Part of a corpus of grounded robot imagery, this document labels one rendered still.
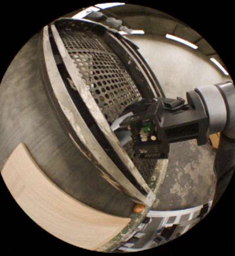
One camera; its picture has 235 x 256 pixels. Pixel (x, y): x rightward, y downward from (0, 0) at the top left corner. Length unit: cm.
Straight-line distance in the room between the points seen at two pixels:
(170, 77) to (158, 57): 129
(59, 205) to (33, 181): 8
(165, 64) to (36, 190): 514
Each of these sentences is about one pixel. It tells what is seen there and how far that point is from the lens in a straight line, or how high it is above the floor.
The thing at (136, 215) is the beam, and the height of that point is 90.
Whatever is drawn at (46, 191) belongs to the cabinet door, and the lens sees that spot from 19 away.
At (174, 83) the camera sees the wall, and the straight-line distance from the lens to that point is 504.
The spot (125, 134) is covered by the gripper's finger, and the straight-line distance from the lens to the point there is 20.
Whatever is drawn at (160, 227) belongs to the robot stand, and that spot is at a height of 23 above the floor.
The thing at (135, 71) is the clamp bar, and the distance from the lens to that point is 56.
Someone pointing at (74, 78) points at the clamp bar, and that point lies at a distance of 16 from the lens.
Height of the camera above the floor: 135
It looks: 38 degrees down
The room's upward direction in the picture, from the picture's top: straight up
